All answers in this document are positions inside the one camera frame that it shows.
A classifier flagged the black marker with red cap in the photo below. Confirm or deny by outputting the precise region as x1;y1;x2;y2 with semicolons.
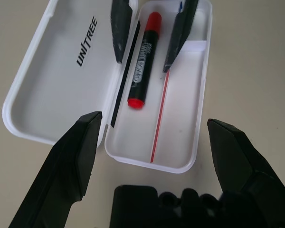
127;11;162;110

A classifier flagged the white plastic pencil case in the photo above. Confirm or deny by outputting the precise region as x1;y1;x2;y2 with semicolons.
1;0;213;175

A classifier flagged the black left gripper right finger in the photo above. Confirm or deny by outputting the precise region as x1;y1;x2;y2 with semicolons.
206;118;285;194

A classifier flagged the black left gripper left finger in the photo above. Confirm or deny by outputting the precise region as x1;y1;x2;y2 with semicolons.
8;111;103;228

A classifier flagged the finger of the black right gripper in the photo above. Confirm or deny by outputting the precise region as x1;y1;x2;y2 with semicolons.
162;0;200;73
110;0;134;64

